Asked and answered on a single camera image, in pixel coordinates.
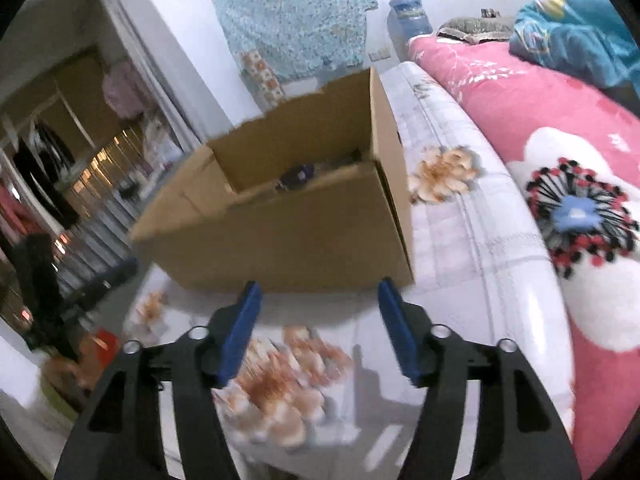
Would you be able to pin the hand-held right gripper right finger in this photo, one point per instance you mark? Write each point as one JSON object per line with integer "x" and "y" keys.
{"x": 400, "y": 335}

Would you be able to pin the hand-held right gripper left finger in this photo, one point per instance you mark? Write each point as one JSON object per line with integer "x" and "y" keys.
{"x": 239, "y": 332}

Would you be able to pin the brown cardboard box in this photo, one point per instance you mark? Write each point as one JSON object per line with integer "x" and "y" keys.
{"x": 280, "y": 240}

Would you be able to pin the floral plastic tablecloth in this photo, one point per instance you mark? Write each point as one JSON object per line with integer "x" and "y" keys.
{"x": 475, "y": 260}

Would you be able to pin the dark purple pouch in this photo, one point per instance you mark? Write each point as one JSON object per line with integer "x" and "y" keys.
{"x": 298, "y": 176}

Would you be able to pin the dark hanging clothes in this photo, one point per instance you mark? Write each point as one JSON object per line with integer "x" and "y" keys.
{"x": 47, "y": 175}

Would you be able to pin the pink floral blanket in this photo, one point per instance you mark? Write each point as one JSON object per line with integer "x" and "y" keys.
{"x": 540, "y": 105}

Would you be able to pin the pink hanging garment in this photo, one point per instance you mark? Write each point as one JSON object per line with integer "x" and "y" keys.
{"x": 124, "y": 89}

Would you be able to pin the blue water bottle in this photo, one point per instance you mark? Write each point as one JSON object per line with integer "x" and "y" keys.
{"x": 407, "y": 22}

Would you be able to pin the grey pillow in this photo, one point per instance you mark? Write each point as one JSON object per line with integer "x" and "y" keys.
{"x": 475, "y": 27}

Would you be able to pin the blue printed quilt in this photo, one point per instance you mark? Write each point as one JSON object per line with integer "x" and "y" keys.
{"x": 575, "y": 35}

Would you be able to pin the white wall socket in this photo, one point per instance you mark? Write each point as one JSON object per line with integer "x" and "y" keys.
{"x": 381, "y": 54}

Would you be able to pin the teal patterned wall cloth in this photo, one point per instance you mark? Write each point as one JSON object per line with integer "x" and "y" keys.
{"x": 295, "y": 20}

